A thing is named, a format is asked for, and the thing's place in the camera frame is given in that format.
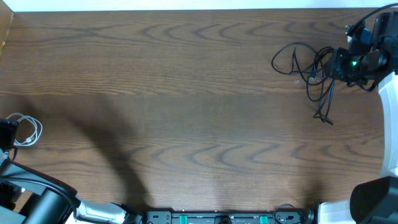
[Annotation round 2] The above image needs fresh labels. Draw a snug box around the black USB cable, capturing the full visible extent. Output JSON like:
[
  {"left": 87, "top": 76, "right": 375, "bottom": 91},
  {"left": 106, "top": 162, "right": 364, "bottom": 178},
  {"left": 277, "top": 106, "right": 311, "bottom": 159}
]
[{"left": 271, "top": 42, "right": 336, "bottom": 126}]

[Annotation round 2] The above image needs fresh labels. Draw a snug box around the white USB cable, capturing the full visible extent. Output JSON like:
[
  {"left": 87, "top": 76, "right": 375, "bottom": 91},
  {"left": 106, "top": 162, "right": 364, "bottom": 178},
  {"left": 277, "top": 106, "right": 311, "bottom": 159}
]
[{"left": 6, "top": 112, "right": 44, "bottom": 147}]

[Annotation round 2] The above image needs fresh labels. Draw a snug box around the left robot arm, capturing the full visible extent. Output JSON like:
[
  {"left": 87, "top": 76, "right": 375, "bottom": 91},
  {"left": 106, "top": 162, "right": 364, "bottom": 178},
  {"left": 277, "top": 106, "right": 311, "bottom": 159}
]
[{"left": 1, "top": 119, "right": 146, "bottom": 224}]

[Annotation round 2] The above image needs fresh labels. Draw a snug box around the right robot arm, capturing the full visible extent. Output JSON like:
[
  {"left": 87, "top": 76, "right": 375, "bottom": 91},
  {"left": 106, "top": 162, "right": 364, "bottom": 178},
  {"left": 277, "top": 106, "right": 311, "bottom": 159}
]
[{"left": 315, "top": 9, "right": 397, "bottom": 223}]

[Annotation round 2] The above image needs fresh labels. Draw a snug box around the cardboard box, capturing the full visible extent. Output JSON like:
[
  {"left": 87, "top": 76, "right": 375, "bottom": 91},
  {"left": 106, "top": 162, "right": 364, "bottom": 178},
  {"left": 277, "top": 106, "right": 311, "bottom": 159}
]
[{"left": 0, "top": 0, "right": 14, "bottom": 55}]

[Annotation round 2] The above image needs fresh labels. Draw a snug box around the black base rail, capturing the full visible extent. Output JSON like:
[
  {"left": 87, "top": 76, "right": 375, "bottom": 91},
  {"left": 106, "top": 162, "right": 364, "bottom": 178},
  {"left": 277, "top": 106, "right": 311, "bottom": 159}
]
[{"left": 139, "top": 208, "right": 315, "bottom": 224}]

